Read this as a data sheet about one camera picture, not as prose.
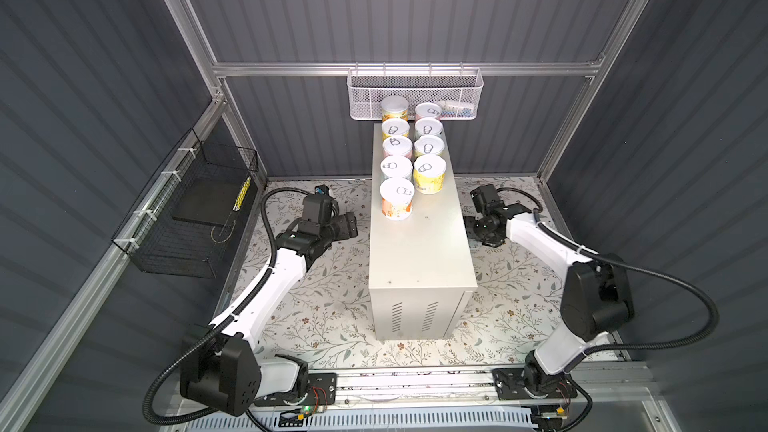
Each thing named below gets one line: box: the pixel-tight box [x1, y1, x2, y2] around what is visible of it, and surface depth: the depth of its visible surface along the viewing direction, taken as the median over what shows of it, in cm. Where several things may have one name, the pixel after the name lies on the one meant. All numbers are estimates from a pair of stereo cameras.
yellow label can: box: [381, 118, 410, 140], surface depth 79 cm
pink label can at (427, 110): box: [414, 102, 442, 120], surface depth 83 cm
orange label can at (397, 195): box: [380, 177, 416, 221], surface depth 64 cm
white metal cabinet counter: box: [368, 123, 478, 341], surface depth 60 cm
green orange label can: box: [381, 95, 409, 122], surface depth 81 cm
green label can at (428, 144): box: [414, 134, 445, 158], surface depth 74 cm
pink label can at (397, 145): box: [382, 135, 413, 159], surface depth 75 cm
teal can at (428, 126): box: [415, 118, 443, 138], surface depth 78 cm
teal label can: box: [380, 155, 413, 181], surface depth 69 cm
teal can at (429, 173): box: [414, 154, 447, 195], surface depth 69 cm
